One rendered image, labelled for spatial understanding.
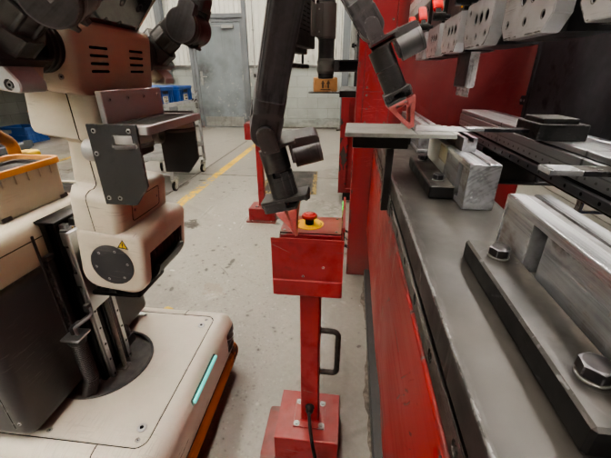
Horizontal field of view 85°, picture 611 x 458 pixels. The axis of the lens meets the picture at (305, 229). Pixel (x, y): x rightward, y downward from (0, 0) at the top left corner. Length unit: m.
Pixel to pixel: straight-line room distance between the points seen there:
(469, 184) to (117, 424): 1.05
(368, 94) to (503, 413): 1.59
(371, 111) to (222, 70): 6.64
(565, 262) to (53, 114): 0.89
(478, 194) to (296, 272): 0.41
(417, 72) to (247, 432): 1.66
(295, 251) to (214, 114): 7.73
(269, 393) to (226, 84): 7.36
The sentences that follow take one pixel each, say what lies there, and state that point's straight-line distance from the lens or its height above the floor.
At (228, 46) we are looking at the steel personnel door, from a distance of 8.20.
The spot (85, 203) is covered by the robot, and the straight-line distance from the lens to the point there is 0.86.
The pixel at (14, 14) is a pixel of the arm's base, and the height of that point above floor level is 1.20.
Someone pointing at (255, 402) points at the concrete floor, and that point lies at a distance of 1.44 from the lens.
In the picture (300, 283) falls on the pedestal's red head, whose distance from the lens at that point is 0.77.
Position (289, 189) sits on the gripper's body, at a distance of 0.71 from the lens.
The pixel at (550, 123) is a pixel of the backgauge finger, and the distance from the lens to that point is 1.01.
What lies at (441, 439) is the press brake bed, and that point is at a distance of 0.46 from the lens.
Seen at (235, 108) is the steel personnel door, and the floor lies 0.42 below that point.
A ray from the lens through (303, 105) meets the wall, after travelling 7.91.
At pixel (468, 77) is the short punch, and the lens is 0.92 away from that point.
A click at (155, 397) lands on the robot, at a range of 1.17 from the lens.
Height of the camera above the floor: 1.13
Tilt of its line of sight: 25 degrees down
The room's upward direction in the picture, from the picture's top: straight up
